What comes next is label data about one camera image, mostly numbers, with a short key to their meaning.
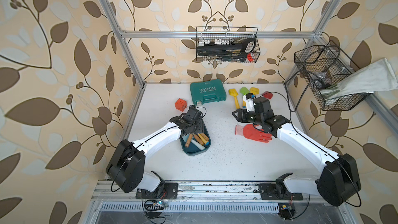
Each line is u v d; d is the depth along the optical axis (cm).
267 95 113
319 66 87
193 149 87
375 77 57
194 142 89
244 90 116
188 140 89
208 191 75
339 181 40
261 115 62
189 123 64
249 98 73
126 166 42
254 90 115
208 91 109
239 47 80
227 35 90
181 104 102
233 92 113
